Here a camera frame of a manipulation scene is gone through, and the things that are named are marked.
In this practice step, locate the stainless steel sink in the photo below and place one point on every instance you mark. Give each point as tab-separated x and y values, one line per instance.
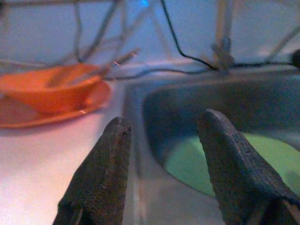
175	105

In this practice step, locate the orange bowl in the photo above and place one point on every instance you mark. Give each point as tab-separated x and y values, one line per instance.
47	93

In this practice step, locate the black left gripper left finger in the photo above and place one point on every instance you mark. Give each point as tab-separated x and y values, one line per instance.
103	175

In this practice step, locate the green plate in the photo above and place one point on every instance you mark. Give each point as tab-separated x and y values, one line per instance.
187	164

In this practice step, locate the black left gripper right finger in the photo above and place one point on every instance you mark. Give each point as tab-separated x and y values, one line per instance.
239	175

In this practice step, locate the chrome gooseneck faucet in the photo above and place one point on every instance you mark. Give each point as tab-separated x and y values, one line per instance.
222	23

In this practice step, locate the orange plate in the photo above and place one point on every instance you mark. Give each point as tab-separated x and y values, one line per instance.
23	119

